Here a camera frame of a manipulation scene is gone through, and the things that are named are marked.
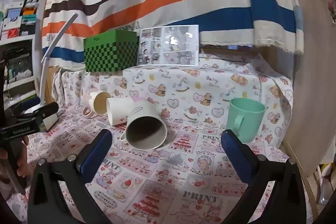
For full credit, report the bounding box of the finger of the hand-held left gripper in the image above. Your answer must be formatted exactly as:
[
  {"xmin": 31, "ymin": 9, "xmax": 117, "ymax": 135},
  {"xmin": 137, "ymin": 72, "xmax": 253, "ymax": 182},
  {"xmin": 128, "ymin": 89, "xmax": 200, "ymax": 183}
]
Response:
[
  {"xmin": 5, "ymin": 96, "xmax": 41, "ymax": 116},
  {"xmin": 14, "ymin": 102, "xmax": 60, "ymax": 123}
]

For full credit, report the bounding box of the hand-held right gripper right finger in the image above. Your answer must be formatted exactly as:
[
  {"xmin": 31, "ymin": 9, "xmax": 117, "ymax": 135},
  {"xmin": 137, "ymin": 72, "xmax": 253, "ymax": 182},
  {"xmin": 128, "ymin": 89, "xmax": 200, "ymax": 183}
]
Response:
[{"xmin": 220, "ymin": 129, "xmax": 308, "ymax": 224}]

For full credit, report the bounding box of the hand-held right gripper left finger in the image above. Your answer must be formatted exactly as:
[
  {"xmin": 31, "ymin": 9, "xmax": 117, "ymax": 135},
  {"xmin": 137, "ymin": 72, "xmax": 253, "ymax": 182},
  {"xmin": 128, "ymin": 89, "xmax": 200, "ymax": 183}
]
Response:
[{"xmin": 28, "ymin": 129, "xmax": 113, "ymax": 224}]

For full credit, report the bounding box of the large beige cup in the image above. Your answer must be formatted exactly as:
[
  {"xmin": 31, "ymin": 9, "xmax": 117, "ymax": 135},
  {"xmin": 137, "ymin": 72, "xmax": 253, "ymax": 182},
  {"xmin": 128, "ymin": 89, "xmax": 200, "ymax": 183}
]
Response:
[{"xmin": 120, "ymin": 102, "xmax": 168, "ymax": 151}]

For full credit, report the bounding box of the green cup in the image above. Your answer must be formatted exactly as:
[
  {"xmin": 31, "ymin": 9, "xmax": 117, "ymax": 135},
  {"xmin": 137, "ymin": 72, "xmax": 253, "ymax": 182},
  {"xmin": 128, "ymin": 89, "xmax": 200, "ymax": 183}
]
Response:
[{"xmin": 225, "ymin": 98, "xmax": 266, "ymax": 143}]

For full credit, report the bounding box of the white cup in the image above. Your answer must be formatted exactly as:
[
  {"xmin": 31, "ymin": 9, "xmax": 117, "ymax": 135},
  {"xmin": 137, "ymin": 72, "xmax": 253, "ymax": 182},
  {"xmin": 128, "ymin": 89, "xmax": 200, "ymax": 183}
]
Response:
[{"xmin": 106, "ymin": 97, "xmax": 147, "ymax": 126}]

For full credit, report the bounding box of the pink cream cup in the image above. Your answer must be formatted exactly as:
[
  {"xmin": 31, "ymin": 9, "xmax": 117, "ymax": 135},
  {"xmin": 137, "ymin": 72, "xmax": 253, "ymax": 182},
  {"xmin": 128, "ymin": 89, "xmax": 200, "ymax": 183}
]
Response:
[{"xmin": 82, "ymin": 91, "xmax": 112, "ymax": 120}]

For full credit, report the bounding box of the person's left hand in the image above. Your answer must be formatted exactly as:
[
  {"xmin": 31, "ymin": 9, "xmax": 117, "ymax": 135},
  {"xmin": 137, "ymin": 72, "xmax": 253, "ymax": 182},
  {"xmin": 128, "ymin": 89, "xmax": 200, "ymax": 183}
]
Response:
[{"xmin": 0, "ymin": 135, "xmax": 30, "ymax": 186}]

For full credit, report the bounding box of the white desk lamp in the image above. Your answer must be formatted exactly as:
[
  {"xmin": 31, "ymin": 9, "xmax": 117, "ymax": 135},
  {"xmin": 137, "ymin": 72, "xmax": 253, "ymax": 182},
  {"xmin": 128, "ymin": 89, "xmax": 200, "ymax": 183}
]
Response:
[{"xmin": 26, "ymin": 13, "xmax": 79, "ymax": 132}]

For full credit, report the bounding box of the white shelf unit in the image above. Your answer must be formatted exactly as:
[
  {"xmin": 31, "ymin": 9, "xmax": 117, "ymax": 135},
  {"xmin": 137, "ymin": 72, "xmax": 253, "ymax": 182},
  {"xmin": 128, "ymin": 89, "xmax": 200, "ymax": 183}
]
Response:
[{"xmin": 0, "ymin": 0, "xmax": 48, "ymax": 110}]

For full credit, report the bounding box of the bear print tablecloth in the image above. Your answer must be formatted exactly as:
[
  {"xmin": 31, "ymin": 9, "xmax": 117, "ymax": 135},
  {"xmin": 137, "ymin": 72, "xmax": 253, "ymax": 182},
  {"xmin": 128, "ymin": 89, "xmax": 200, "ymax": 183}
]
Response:
[{"xmin": 5, "ymin": 52, "xmax": 295, "ymax": 224}]

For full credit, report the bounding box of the stack of shoe boxes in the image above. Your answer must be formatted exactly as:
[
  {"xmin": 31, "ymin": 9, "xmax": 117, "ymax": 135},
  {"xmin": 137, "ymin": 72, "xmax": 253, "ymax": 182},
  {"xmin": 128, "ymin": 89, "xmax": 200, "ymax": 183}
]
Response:
[{"xmin": 0, "ymin": 0, "xmax": 44, "ymax": 40}]

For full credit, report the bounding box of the green checkered box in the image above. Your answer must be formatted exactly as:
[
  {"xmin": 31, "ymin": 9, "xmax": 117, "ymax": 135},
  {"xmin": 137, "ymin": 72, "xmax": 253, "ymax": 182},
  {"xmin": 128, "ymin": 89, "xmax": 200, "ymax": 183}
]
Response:
[{"xmin": 83, "ymin": 29, "xmax": 139, "ymax": 75}]

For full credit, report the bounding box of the comic picture print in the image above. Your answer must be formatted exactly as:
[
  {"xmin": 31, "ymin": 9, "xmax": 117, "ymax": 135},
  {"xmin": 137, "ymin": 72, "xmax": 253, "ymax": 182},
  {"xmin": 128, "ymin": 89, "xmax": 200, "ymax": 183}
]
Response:
[{"xmin": 136, "ymin": 24, "xmax": 200, "ymax": 67}]

